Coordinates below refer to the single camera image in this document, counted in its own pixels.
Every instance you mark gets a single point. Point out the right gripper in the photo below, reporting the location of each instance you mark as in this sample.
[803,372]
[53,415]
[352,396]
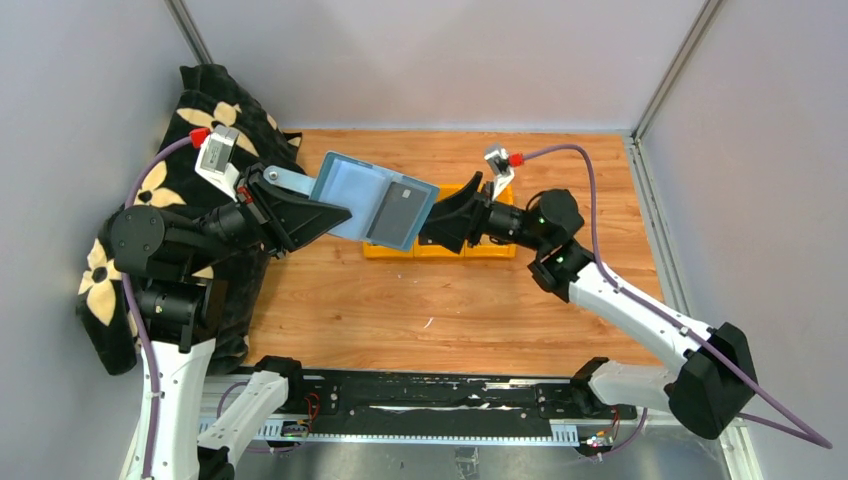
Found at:
[452,224]

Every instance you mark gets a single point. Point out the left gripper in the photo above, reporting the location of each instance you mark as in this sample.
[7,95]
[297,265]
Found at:
[281,216]

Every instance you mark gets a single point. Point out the blue leather card holder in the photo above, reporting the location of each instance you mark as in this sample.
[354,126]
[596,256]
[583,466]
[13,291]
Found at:
[360,186]

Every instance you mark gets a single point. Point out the dark grey credit card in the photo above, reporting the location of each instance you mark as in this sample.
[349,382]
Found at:
[397,214]

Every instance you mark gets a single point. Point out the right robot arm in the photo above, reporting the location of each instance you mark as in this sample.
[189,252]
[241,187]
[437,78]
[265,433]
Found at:
[706,375]

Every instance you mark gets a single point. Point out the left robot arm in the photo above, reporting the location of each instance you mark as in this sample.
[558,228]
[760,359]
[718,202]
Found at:
[159,255]

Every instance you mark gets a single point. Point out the middle yellow bin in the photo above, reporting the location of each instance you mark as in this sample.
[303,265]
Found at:
[425,248]

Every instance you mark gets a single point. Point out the yellow bin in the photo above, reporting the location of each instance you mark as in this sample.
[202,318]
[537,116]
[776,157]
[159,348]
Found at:
[373,251]
[487,248]
[425,248]

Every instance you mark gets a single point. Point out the right yellow bin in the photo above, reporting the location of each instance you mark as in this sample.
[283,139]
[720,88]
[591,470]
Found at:
[487,248]

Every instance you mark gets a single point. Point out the left yellow bin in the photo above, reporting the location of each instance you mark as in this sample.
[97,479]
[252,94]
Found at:
[373,251]

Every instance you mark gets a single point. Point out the black floral blanket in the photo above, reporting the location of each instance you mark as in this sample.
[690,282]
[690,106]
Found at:
[211,97]

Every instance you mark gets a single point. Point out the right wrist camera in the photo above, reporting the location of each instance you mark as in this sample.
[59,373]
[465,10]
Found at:
[503,165]

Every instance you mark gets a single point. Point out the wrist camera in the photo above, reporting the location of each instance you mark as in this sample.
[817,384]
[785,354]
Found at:
[213,162]
[503,165]

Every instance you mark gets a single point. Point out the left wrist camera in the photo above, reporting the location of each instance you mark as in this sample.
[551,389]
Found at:
[213,162]

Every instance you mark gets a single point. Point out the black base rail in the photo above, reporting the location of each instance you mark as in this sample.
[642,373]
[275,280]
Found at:
[367,406]

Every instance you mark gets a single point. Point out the left aluminium frame post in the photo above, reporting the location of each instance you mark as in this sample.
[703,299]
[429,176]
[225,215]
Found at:
[189,30]

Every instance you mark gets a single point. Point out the aluminium frame post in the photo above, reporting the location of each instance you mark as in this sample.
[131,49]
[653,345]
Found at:
[694,36]
[189,30]

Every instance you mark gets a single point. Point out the right aluminium frame post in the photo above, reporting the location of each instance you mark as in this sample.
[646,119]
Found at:
[694,36]

